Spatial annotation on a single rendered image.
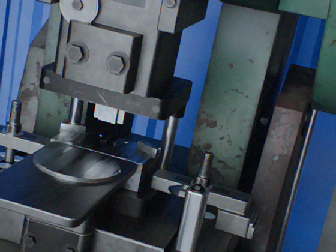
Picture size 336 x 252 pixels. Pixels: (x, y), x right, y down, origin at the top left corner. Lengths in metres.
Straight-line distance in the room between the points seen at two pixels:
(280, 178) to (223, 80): 0.21
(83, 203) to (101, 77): 0.19
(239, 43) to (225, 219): 0.31
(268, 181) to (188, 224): 0.37
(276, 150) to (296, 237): 1.02
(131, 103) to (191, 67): 1.22
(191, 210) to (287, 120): 0.40
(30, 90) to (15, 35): 1.00
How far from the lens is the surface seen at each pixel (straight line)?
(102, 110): 1.17
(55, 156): 1.10
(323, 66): 0.84
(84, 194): 1.00
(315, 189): 2.34
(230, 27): 1.30
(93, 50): 1.06
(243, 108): 1.31
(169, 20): 1.02
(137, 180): 1.15
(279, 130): 1.39
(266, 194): 1.40
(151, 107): 1.09
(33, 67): 1.50
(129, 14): 1.07
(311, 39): 2.21
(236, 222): 1.16
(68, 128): 1.23
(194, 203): 1.04
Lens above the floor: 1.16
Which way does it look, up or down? 19 degrees down
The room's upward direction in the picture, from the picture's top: 11 degrees clockwise
